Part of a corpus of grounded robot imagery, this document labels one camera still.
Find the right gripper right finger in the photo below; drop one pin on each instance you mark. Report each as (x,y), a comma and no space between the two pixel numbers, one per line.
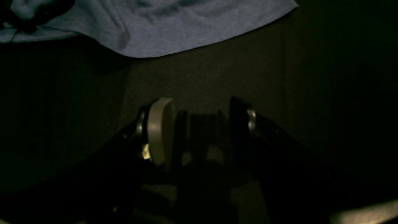
(243,128)

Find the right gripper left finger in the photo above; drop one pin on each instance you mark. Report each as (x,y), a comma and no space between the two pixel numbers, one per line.
(155,131)

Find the blue grey t-shirt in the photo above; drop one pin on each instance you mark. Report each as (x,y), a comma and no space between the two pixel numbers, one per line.
(154,28)

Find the black table cloth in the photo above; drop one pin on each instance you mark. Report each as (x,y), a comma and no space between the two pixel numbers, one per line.
(326,73)

